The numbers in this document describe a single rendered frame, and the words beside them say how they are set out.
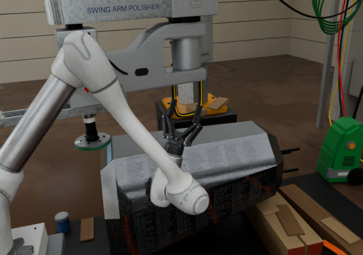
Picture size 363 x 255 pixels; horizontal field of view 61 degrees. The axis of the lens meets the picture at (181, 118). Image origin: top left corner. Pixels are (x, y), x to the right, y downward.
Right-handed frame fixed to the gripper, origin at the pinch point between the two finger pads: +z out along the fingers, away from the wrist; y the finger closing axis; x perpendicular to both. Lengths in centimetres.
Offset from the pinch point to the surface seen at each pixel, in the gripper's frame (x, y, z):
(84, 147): 11, 77, -38
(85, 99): 1, 73, -10
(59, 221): 39, 124, -107
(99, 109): 12, 74, -14
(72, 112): 0, 80, -19
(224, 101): 131, 70, 15
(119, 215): 19, 41, -66
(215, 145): 69, 26, -18
